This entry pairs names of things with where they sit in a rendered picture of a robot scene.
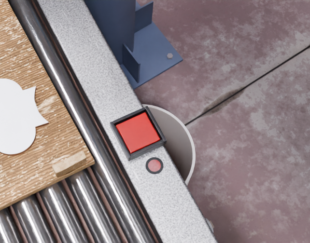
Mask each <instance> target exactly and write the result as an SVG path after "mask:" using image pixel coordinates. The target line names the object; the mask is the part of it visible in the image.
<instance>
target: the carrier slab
mask: <svg viewBox="0 0 310 243"><path fill-rule="evenodd" d="M0 79H9V80H12V81H15V82H16V83H17V84H18V85H19V86H20V87H21V88H22V90H25V89H29V88H32V87H35V86H36V93H35V103H36V106H37V109H38V112H39V113H40V114H41V115H42V117H43V118H45V119H46V120H47V121H48V122H49V124H48V125H44V126H41V127H38V128H36V138H35V141H34V143H33V145H32V146H31V147H30V148H29V149H28V150H27V151H26V152H24V153H22V154H19V155H15V156H9V155H4V154H1V153H0V210H2V209H4V208H6V207H8V206H10V205H12V204H14V203H16V202H18V201H20V200H22V199H24V198H26V197H28V196H30V195H32V194H34V193H36V192H38V191H40V190H42V189H44V188H46V187H49V186H51V185H53V184H55V183H57V182H59V181H61V180H63V179H65V178H67V177H69V176H71V175H73V174H75V173H77V172H79V171H81V170H83V169H85V168H87V167H89V166H91V165H93V164H95V160H94V159H93V157H92V155H91V153H90V151H89V149H88V147H87V146H86V144H85V142H84V140H83V138H82V137H81V135H80V133H79V131H78V129H77V127H76V125H75V124H74V122H73V120H72V118H71V116H70V114H69V113H68V111H67V109H66V107H65V105H64V103H63V102H62V100H61V98H60V96H59V94H58V92H57V91H56V89H55V87H54V85H53V83H52V81H51V80H50V78H49V76H48V74H47V72H46V70H45V69H44V67H43V65H42V63H41V61H40V59H39V58H38V56H37V54H36V52H35V50H34V48H33V47H32V45H31V43H30V41H29V39H28V37H27V36H26V34H25V32H24V30H23V28H22V26H21V25H20V23H19V21H18V19H17V17H16V15H15V13H14V12H13V10H12V8H11V6H10V4H9V2H8V1H7V0H0ZM80 151H84V153H85V156H86V161H87V163H85V164H83V165H82V166H80V167H78V168H76V169H74V170H71V171H69V172H67V173H66V174H64V175H62V176H60V177H56V175H55V173H54V171H53V168H52V165H54V164H56V163H59V162H61V161H64V160H66V159H67V158H69V157H70V156H72V155H74V154H76V153H78V152H80Z"/></svg>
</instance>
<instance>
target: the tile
mask: <svg viewBox="0 0 310 243"><path fill-rule="evenodd" d="M35 93H36V86H35V87H32V88H29V89H25V90H22V88H21V87H20V86H19V85H18V84H17V83H16V82H15V81H12V80H9V79H0V153H1V154H4V155H9V156H15V155H19V154H22V153H24V152H26V151H27V150H28V149H29V148H30V147H31V146H32V145H33V143H34V141H35V138H36V128H38V127H41V126H44V125H48V124H49V122H48V121H47V120H46V119H45V118H43V117H42V115H41V114H40V113H39V112H38V109H37V106H36V103H35Z"/></svg>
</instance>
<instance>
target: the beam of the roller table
mask: <svg viewBox="0 0 310 243"><path fill-rule="evenodd" d="M33 1H34V3H35V5H36V7H37V9H38V11H39V13H40V15H41V17H42V18H43V20H44V22H45V24H46V26H47V28H48V30H49V32H50V34H51V36H52V38H53V40H54V42H55V44H56V45H57V47H58V49H59V51H60V53H61V55H62V57H63V59H64V61H65V63H66V65H67V67H68V69H69V71H70V72H71V74H72V76H73V78H74V80H75V82H76V84H77V86H78V88H79V90H80V92H81V94H82V96H83V98H84V100H85V101H86V103H87V105H88V107H89V109H90V111H91V113H92V115H93V117H94V119H95V121H96V123H97V125H98V127H99V128H100V130H101V132H102V134H103V136H104V138H105V140H106V142H107V144H108V146H109V148H110V150H111V152H112V154H113V155H114V157H115V159H116V161H117V163H118V165H119V167H120V169H121V171H122V173H123V175H124V177H125V179H126V181H127V182H128V184H129V186H130V188H131V190H132V192H133V194H134V196H135V198H136V200H137V202H138V204H139V206H140V208H141V209H142V211H143V213H144V215H145V217H146V219H147V221H148V223H149V225H150V227H151V229H152V231H153V233H154V235H155V236H156V238H157V240H158V242H159V243H218V241H217V239H216V237H215V235H214V233H213V232H212V230H211V228H210V226H209V224H208V223H207V221H206V219H205V217H204V215H203V214H202V212H201V210H200V208H199V206H198V205H197V203H196V201H195V199H194V197H193V196H192V194H191V192H190V190H189V188H188V187H187V185H186V183H185V181H184V179H183V178H182V176H181V174H180V172H179V170H178V169H177V167H176V165H175V163H174V161H173V160H172V158H171V156H170V154H169V152H168V151H167V149H166V147H165V145H162V146H160V147H158V148H156V149H154V150H152V151H150V152H147V153H145V154H143V155H141V156H139V157H137V158H135V159H132V160H130V161H128V160H127V158H126V156H125V154H124V152H123V151H122V149H121V147H120V145H119V143H118V141H117V139H116V137H115V135H114V133H113V132H112V130H111V128H110V122H112V121H114V120H117V119H119V118H121V117H123V116H125V115H127V114H130V113H132V112H134V111H136V110H139V109H141V108H143V106H142V104H141V102H140V100H139V99H138V97H137V95H136V93H135V91H134V89H133V88H132V86H131V84H130V82H129V80H128V79H127V77H126V75H125V73H124V71H123V70H122V68H121V66H120V64H119V63H118V61H117V59H116V57H115V55H114V53H113V52H112V50H111V48H110V46H109V44H108V43H107V41H106V39H105V37H104V36H103V34H102V32H101V30H100V28H99V27H98V25H97V23H96V21H95V19H94V17H93V15H92V14H91V12H90V10H89V8H88V6H87V5H86V3H85V1H84V0H33ZM151 157H157V158H159V159H160V160H161V161H162V162H163V165H164V167H163V170H162V171H161V172H160V173H159V174H151V173H149V172H148V171H147V170H146V167H145V164H146V162H147V160H148V159H149V158H151Z"/></svg>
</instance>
